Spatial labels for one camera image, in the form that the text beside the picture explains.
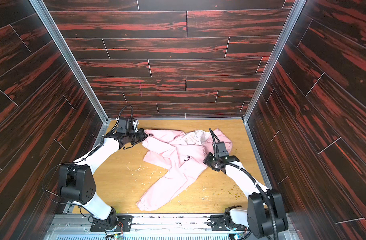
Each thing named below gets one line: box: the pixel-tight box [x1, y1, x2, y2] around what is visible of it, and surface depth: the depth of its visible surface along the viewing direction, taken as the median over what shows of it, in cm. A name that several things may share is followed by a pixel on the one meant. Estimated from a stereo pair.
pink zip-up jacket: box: [136, 129, 233, 212], surface depth 93 cm
